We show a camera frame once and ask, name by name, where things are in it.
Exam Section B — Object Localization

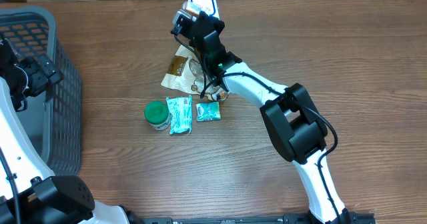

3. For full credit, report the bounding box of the beige snack pouch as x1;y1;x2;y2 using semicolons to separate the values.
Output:
160;44;231;102

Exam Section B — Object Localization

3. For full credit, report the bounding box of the teal wipes packet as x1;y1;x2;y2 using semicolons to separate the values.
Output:
166;95;193;135

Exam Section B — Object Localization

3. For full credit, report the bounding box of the teal tissue pack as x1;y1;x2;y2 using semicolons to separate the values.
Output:
196;102;221;122

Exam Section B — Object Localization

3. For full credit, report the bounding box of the green bottle cap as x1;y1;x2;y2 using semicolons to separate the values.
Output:
144;101;171;131

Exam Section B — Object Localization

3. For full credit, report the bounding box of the orange tissue pack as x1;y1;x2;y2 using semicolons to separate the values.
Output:
182;1;208;17

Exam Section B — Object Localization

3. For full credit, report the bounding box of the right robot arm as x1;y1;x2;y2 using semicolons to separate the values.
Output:
175;11;350;223

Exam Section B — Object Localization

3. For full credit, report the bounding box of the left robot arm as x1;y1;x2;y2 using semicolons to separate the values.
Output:
1;37;140;224

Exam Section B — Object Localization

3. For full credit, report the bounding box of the grey plastic mesh basket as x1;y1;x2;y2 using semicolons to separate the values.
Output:
1;6;83;175

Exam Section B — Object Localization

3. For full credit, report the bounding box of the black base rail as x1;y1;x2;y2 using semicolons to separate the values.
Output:
140;212;377;224

